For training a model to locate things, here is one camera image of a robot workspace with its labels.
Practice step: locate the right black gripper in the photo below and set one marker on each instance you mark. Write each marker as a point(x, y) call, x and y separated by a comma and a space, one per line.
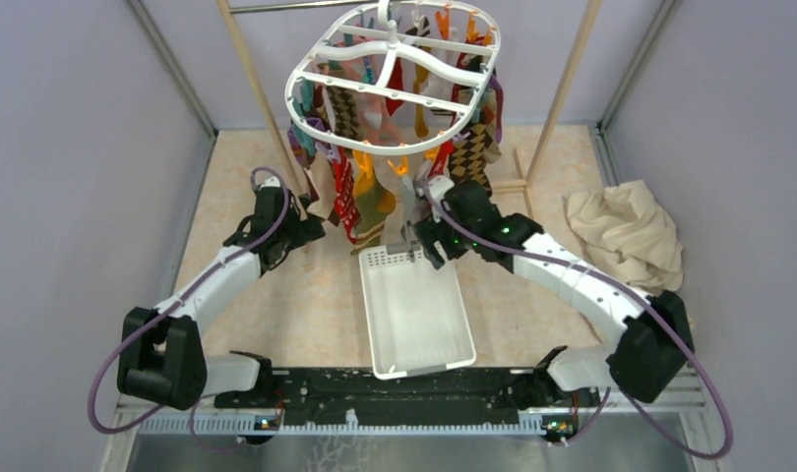
point(429, 231)

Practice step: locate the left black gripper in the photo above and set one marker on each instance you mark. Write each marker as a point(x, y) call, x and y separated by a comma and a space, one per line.
point(309, 229)

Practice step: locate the red white patterned sock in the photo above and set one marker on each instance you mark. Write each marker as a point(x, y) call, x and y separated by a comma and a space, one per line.
point(345, 208)

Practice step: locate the olive green striped sock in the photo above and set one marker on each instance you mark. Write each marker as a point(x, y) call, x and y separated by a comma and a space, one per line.
point(374, 202)

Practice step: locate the white perforated plastic basket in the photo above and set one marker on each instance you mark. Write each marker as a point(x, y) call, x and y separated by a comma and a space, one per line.
point(416, 317)

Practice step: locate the taupe grey sock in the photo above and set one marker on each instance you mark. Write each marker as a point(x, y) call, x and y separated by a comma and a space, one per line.
point(424, 179)

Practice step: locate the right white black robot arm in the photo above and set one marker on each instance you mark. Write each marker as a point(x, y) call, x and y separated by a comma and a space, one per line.
point(647, 336)

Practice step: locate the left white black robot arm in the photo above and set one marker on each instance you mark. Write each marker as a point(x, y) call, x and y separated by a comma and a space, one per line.
point(166, 363)

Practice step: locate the white oval clip hanger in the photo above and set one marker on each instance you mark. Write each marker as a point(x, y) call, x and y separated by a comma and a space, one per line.
point(395, 77)

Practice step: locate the brown yellow argyle sock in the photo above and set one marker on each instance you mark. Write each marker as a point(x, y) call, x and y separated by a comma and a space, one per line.
point(471, 156)

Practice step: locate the cream crumpled cloth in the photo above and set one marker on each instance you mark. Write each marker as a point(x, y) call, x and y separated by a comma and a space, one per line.
point(626, 233)

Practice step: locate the wooden rack frame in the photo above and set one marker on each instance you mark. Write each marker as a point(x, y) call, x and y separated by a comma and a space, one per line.
point(555, 98)

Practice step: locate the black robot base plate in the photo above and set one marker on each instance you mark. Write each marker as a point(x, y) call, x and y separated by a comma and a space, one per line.
point(462, 397)

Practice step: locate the aluminium rail front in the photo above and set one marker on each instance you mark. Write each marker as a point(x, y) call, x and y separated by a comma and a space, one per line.
point(253, 422)

